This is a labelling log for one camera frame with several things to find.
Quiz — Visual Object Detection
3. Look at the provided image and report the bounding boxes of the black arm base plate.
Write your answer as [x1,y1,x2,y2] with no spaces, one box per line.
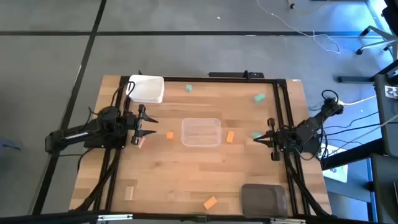
[83,136,127,149]

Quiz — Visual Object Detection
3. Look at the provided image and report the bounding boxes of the white plastic bin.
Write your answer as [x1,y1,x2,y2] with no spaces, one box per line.
[126,74,165,104]

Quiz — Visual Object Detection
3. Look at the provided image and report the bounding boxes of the white floor cable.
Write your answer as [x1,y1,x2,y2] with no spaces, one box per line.
[256,0,342,54]

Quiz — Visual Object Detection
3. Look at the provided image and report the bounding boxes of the dark grey plastic bin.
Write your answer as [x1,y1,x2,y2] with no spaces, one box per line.
[241,183,289,218]

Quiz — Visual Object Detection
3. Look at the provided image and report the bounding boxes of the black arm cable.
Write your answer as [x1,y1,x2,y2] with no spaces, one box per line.
[111,81,136,108]
[322,89,340,105]

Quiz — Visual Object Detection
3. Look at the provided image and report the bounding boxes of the grey floor cable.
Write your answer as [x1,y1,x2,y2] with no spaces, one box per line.
[326,114,398,157]

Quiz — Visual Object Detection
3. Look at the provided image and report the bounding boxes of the grey box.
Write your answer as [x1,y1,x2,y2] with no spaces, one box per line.
[369,154,398,224]

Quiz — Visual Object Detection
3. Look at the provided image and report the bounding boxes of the black chair seat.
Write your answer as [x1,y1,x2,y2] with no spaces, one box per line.
[381,0,398,27]

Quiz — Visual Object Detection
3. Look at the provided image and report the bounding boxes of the silver metal bracket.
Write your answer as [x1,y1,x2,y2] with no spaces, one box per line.
[269,217,307,224]
[97,213,134,222]

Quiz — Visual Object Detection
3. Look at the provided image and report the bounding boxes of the black metal beam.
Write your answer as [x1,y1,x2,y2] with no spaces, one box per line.
[321,138,384,171]

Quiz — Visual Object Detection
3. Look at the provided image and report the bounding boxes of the yellow floor cable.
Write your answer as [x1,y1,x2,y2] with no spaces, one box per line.
[286,0,330,15]

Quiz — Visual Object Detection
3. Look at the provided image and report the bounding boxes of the grey cabinet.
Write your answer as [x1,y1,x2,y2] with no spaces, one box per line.
[373,67,398,158]

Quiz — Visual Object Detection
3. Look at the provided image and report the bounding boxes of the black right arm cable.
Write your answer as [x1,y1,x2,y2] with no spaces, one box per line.
[322,89,340,105]

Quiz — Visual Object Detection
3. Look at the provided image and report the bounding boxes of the black floor bar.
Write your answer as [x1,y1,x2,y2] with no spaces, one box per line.
[338,76,375,83]

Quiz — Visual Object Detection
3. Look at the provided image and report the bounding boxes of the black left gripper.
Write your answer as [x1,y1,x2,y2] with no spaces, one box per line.
[126,105,159,146]

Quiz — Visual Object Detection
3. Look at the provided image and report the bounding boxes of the black floor cable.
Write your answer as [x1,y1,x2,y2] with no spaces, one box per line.
[322,111,381,130]
[323,122,382,138]

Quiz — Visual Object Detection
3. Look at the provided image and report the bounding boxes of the black white marker tag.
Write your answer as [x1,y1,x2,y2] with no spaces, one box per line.
[384,85,398,100]

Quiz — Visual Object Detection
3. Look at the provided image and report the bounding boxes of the black metal table frame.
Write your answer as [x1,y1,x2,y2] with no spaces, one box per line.
[70,75,333,222]

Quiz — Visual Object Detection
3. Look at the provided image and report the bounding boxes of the grey office chair base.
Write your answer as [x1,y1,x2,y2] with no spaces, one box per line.
[356,26,398,60]

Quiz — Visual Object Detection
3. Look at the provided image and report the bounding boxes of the white paper sheet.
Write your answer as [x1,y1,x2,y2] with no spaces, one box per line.
[322,144,349,184]

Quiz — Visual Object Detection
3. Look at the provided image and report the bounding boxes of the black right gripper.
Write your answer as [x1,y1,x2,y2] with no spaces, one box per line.
[253,117,290,162]

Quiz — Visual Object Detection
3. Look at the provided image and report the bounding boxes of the long orange block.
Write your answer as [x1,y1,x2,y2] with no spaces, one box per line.
[203,195,218,210]

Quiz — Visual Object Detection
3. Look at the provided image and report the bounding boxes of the white power cable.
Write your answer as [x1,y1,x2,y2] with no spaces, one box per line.
[340,95,377,106]

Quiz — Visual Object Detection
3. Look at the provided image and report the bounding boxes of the black bar bracket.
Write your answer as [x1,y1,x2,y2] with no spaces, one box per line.
[208,70,265,79]

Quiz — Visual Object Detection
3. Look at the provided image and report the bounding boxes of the clear plastic bin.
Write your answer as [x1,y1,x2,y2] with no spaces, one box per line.
[181,117,222,148]

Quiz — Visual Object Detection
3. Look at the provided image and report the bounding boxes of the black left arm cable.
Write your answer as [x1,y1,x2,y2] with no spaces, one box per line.
[111,81,136,108]

